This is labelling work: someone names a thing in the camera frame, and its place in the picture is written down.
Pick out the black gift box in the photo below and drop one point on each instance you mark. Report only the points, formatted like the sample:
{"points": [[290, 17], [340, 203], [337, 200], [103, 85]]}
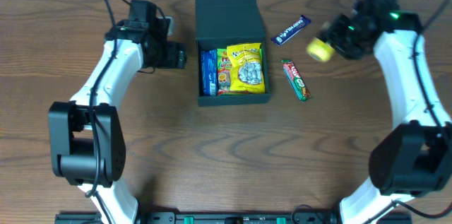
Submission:
{"points": [[220, 23]]}

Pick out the red green KitKat bar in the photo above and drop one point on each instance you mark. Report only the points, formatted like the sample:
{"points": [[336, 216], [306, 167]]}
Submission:
{"points": [[295, 80]]}

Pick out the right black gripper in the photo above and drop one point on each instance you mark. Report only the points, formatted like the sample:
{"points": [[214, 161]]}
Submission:
{"points": [[339, 37]]}

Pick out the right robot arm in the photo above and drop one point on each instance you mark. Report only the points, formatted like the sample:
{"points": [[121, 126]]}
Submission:
{"points": [[415, 158]]}

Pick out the green Haribo gummy bag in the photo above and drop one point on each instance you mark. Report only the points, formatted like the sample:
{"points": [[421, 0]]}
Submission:
{"points": [[224, 67]]}

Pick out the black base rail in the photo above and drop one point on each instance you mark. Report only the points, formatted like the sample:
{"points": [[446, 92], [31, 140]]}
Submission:
{"points": [[303, 217]]}

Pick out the blue Oreo cookie pack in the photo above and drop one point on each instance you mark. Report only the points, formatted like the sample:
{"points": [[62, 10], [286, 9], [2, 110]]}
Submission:
{"points": [[209, 72]]}

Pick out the yellow sunflower seed bag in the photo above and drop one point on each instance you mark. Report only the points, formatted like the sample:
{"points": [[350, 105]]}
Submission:
{"points": [[247, 70]]}

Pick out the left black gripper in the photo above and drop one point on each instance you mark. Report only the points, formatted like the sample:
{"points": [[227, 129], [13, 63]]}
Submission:
{"points": [[175, 54]]}

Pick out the dark blue Dairy Milk bar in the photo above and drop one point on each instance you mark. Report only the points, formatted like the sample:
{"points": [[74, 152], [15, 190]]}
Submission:
{"points": [[291, 31]]}

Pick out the yellow plastic candy canister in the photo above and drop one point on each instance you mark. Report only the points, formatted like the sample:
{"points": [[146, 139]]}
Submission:
{"points": [[320, 50]]}

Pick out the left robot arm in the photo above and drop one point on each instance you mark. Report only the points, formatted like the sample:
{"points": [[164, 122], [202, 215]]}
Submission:
{"points": [[86, 141]]}

